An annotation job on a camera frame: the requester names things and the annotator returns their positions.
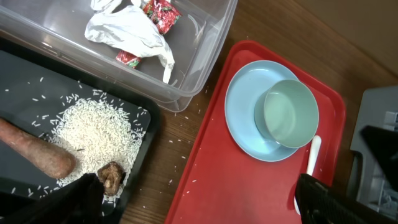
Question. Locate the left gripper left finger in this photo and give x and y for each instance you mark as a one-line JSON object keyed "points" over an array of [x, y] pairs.
{"points": [[78, 202]]}

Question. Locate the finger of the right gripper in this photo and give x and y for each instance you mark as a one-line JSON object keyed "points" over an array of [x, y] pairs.
{"points": [[383, 145]]}

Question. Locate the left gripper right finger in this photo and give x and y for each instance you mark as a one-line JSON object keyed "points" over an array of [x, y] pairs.
{"points": [[320, 204]]}

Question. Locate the brown mushroom piece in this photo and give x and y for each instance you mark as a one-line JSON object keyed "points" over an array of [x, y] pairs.
{"points": [[111, 176]]}

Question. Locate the white plastic spoon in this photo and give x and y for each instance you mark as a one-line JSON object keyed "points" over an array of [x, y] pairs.
{"points": [[313, 154]]}

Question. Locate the white rice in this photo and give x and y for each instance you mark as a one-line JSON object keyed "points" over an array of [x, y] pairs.
{"points": [[96, 133]]}

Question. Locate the light green bowl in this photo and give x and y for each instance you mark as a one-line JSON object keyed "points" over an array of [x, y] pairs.
{"points": [[287, 113]]}

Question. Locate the white napkin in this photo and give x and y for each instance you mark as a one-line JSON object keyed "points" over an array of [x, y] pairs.
{"points": [[129, 30]]}

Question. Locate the red snack wrapper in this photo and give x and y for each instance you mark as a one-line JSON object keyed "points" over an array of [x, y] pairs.
{"points": [[163, 14]]}

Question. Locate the grey dishwasher rack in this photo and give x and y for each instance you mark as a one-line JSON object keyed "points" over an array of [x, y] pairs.
{"points": [[367, 182]]}

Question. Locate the black food waste tray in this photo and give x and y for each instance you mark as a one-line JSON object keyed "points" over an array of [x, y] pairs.
{"points": [[35, 89]]}

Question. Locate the clear plastic waste bin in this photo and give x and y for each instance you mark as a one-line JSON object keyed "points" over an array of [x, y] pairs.
{"points": [[56, 29]]}

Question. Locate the red serving tray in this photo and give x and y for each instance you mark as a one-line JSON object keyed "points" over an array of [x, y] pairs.
{"points": [[222, 184]]}

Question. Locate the large light blue plate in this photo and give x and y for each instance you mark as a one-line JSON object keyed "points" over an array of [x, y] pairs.
{"points": [[244, 90]]}

